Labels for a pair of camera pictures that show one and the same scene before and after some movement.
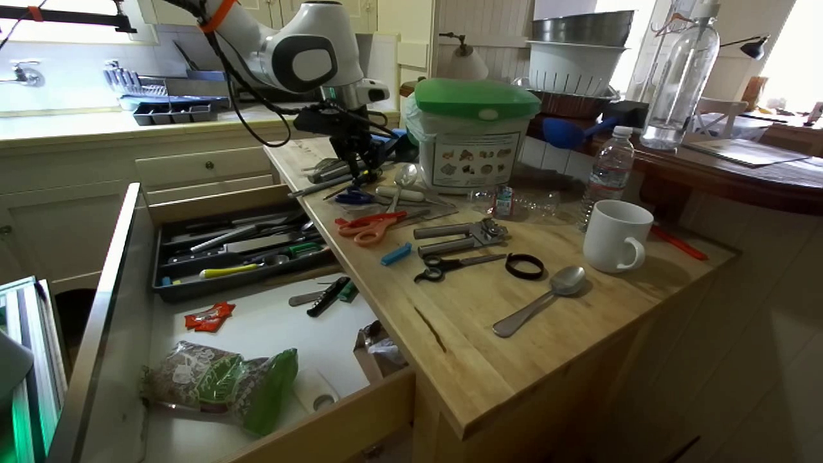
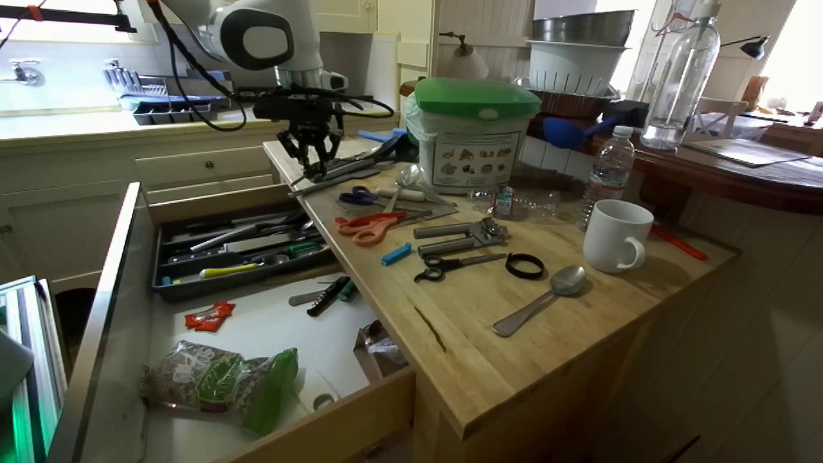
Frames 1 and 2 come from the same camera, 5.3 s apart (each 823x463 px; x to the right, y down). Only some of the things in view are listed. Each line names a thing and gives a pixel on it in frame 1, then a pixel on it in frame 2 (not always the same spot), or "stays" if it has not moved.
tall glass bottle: [684, 48] stays
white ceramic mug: [616, 234] stays
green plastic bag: [195, 376] stays
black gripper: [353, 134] to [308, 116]
